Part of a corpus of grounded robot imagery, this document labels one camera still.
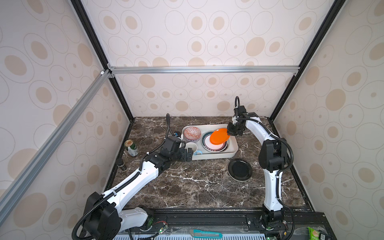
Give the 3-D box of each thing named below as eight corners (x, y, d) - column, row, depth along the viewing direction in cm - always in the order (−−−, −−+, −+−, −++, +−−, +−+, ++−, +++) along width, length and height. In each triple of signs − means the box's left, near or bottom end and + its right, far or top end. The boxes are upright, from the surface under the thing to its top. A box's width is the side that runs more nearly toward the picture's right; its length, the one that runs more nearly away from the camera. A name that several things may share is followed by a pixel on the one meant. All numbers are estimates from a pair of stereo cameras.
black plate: (229, 181, 89) (230, 179, 86) (226, 161, 98) (227, 158, 95) (252, 181, 89) (254, 179, 86) (247, 161, 98) (249, 158, 95)
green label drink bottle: (129, 157, 100) (122, 147, 91) (131, 149, 104) (125, 139, 95) (138, 157, 100) (132, 147, 91) (140, 149, 104) (135, 139, 95)
